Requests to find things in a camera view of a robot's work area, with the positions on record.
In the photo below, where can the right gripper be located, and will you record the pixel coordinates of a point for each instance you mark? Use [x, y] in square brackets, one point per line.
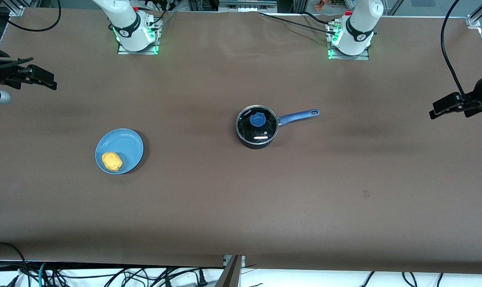
[0, 74]

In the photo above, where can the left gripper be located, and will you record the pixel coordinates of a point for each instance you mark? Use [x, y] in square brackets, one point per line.
[481, 97]

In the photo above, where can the yellow potato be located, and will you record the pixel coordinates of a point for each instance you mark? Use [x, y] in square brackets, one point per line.
[112, 162]

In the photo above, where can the glass lid with blue knob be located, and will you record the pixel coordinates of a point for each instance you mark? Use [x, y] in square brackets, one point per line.
[249, 131]

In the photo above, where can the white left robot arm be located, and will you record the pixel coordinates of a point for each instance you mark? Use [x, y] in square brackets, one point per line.
[358, 28]

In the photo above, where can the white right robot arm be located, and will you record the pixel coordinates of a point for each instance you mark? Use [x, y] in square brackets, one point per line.
[129, 24]

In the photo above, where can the blue plate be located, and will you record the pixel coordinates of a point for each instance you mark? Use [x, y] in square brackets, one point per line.
[125, 147]

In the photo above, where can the orange background toy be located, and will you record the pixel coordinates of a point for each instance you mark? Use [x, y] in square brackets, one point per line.
[320, 4]

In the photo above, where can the brown paper table cover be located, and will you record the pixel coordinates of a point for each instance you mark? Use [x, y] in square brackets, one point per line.
[225, 199]

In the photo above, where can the aluminium frame profile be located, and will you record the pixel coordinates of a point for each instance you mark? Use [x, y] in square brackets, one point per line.
[15, 8]
[477, 16]

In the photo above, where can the metal frame crossbar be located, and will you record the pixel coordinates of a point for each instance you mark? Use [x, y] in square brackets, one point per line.
[247, 5]

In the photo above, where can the grey metal frame post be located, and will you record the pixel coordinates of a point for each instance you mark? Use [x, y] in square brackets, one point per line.
[231, 275]

